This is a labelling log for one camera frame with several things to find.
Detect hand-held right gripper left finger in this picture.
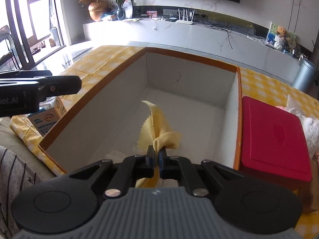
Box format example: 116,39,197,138
67,146,156,200

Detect blue snack bags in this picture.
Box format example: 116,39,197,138
100,12,117,22

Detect blue and white carton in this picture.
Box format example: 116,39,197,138
27,97,68,137

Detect grey metal trash can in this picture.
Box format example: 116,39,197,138
292,59,319,93

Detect yellow checkered tablecloth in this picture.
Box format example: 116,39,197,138
9,44,319,239

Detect teddy bear in white pot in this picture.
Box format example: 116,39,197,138
274,26,291,51

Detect orange acorn-shaped vase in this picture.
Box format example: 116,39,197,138
88,1,108,22

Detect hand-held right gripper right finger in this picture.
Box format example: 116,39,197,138
158,147,246,198

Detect white router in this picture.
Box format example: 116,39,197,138
175,8,195,25

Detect yellow cloth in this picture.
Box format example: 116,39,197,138
135,100,183,188

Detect beige sofa cushion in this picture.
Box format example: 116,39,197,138
0,117,56,178

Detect grey striped cloth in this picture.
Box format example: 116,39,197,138
0,145,51,239

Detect green plant in glass vase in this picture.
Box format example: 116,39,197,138
104,0,132,21

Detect grey stone slab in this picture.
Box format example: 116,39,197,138
49,27,62,47

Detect orange-rimmed cardboard box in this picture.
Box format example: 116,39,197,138
38,45,244,178

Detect white marble tv console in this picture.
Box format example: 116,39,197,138
82,17,302,84

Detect black cable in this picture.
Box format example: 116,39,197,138
201,17,234,51

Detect white mesh cloth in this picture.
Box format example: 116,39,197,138
285,94,304,115

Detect dark window frame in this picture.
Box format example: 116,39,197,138
0,0,66,71

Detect red lid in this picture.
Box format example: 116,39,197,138
234,96,313,213

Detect cream terry towel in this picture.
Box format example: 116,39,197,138
298,115,319,155

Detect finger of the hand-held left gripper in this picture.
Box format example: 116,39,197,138
37,75,82,97

